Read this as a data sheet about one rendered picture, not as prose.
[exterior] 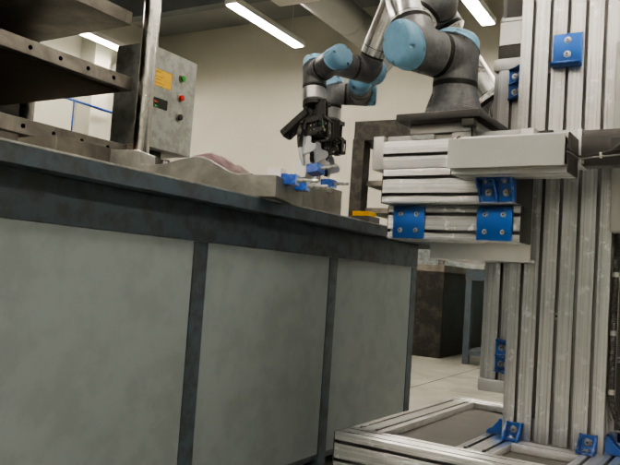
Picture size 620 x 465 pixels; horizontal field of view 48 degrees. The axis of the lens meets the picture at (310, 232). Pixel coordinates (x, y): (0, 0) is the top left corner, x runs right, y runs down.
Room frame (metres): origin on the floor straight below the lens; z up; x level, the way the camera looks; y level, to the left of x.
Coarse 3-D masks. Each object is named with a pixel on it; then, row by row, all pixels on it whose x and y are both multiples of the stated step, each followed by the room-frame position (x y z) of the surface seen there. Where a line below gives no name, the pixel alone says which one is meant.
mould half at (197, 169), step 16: (112, 160) 1.86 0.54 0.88; (128, 160) 1.85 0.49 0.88; (144, 160) 1.86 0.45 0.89; (192, 160) 1.80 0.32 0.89; (208, 160) 1.79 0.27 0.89; (176, 176) 1.81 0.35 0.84; (192, 176) 1.80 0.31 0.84; (208, 176) 1.79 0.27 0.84; (224, 176) 1.78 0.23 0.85; (240, 176) 1.77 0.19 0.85; (256, 176) 1.76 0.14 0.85; (272, 176) 1.75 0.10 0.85; (256, 192) 1.76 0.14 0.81; (272, 192) 1.75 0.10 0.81; (288, 192) 1.85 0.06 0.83
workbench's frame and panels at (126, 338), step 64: (0, 192) 1.20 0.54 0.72; (64, 192) 1.32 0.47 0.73; (128, 192) 1.45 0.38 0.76; (192, 192) 1.55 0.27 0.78; (0, 256) 1.22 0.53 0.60; (64, 256) 1.33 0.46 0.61; (128, 256) 1.47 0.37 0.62; (192, 256) 1.64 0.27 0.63; (256, 256) 1.86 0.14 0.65; (320, 256) 2.13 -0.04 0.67; (384, 256) 2.51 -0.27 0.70; (0, 320) 1.23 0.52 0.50; (64, 320) 1.34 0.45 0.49; (128, 320) 1.48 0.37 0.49; (192, 320) 1.65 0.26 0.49; (256, 320) 1.87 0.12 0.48; (320, 320) 2.16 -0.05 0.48; (384, 320) 2.54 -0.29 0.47; (0, 384) 1.24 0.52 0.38; (64, 384) 1.35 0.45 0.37; (128, 384) 1.49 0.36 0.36; (192, 384) 1.67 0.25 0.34; (256, 384) 1.89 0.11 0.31; (320, 384) 2.18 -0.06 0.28; (384, 384) 2.57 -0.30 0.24; (0, 448) 1.25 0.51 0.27; (64, 448) 1.36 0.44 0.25; (128, 448) 1.51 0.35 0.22; (192, 448) 1.68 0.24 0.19; (256, 448) 1.91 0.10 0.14; (320, 448) 2.20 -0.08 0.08
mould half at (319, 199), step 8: (304, 192) 2.07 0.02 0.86; (312, 192) 2.11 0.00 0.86; (320, 192) 2.15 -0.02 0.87; (328, 192) 2.19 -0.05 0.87; (336, 192) 2.23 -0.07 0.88; (304, 200) 2.07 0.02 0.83; (312, 200) 2.11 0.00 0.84; (320, 200) 2.15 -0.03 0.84; (328, 200) 2.19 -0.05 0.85; (336, 200) 2.23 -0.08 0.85; (312, 208) 2.11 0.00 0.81; (320, 208) 2.15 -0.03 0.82; (328, 208) 2.20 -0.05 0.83; (336, 208) 2.23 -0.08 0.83
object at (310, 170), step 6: (300, 162) 2.10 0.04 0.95; (306, 162) 2.09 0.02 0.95; (318, 162) 2.07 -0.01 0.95; (300, 168) 2.10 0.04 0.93; (306, 168) 2.09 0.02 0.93; (312, 168) 2.08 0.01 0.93; (318, 168) 2.07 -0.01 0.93; (324, 168) 2.07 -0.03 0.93; (330, 168) 2.07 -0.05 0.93; (300, 174) 2.09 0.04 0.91; (306, 174) 2.09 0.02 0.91; (312, 174) 2.10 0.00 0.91; (318, 174) 2.10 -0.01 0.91; (324, 174) 2.10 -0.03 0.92
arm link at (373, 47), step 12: (384, 0) 2.02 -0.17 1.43; (384, 12) 2.03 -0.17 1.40; (372, 24) 2.07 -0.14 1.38; (384, 24) 2.04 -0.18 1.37; (372, 36) 2.07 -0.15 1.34; (372, 48) 2.08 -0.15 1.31; (360, 60) 2.09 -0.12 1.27; (372, 60) 2.09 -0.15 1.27; (360, 72) 2.10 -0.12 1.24; (372, 72) 2.11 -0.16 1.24; (384, 72) 2.14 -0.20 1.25; (372, 84) 2.17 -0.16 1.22
